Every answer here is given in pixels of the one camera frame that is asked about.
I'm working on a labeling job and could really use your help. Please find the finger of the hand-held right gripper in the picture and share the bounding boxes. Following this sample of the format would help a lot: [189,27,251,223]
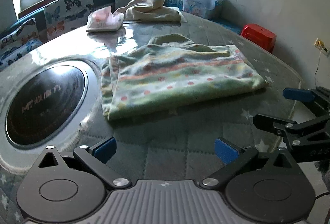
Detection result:
[283,86,330,114]
[253,113,330,148]

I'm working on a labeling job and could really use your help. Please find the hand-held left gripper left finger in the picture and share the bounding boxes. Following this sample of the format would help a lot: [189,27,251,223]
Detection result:
[33,136,132,190]

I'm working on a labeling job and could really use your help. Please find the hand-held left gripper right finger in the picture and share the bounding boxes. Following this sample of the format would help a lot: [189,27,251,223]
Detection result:
[200,138,297,191]

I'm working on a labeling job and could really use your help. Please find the green patterned garment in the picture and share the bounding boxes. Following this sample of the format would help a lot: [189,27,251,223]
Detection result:
[100,33,269,121]

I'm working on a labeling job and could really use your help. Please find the red plastic stool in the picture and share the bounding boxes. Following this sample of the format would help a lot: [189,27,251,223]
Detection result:
[241,23,277,53]

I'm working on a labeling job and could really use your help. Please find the round black induction hob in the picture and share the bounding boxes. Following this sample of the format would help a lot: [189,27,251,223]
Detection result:
[0,59,101,175]

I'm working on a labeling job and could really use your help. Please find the small butterfly print cushion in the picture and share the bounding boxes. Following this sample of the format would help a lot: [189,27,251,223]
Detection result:
[0,39,43,70]
[0,18,37,46]

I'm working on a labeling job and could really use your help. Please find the pink tissue packet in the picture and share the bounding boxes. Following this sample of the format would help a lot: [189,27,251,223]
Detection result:
[86,6,125,32]

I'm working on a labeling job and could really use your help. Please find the clear plastic storage box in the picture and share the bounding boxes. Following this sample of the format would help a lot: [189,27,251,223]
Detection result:
[180,0,225,20]

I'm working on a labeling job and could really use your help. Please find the large butterfly print cushion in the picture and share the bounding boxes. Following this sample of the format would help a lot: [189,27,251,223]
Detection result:
[44,0,94,42]

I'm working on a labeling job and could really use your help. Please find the cream garment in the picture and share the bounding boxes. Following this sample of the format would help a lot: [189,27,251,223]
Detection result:
[113,0,182,22]

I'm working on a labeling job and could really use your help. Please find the thin wall cable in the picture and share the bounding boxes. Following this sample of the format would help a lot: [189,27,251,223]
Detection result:
[314,50,322,89]

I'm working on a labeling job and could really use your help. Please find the wall socket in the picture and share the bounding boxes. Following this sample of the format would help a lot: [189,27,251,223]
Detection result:
[315,38,330,57]

